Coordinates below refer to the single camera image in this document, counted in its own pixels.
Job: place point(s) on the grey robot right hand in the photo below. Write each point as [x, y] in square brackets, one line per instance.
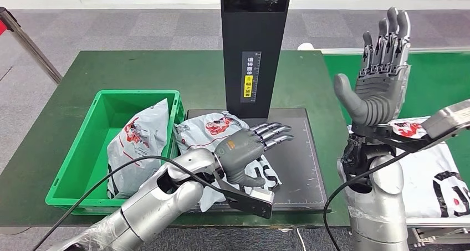
[378, 95]

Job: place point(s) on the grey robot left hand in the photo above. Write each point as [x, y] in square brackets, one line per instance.
[238, 150]

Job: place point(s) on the grey poly mailer parcel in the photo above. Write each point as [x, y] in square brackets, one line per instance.
[429, 183]
[143, 146]
[202, 135]

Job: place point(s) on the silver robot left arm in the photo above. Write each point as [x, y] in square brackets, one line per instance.
[154, 205]

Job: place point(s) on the green conveyor belt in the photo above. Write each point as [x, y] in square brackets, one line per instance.
[437, 84]

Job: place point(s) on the white conveyor roller end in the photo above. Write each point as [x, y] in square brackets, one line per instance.
[305, 47]

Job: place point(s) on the black inbound scanning machine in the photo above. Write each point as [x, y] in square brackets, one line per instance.
[253, 58]

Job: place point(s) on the green plastic crate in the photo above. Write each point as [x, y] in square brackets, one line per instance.
[88, 161]

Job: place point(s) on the metal barrier pole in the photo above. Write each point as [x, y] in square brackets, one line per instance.
[33, 49]

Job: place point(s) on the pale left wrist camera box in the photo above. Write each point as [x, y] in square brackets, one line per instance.
[257, 201]

